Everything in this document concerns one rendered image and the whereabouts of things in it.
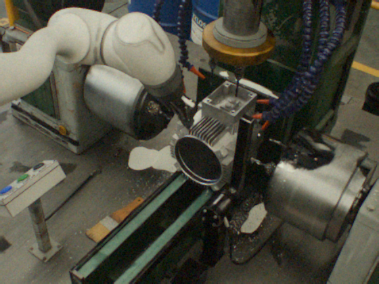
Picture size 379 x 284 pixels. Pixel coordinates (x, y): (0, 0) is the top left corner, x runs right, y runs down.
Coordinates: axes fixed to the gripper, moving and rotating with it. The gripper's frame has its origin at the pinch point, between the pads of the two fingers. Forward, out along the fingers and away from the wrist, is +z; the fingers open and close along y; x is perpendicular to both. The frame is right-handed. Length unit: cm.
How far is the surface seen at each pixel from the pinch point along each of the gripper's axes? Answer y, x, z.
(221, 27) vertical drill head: -2.7, -19.5, -16.8
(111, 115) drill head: 22.7, 7.8, 4.4
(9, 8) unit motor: 72, -5, -5
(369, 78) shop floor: 1, -145, 212
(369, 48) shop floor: 16, -180, 232
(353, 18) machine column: -23, -50, 7
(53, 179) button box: 15.3, 31.7, -11.4
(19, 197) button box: 16.2, 39.3, -17.5
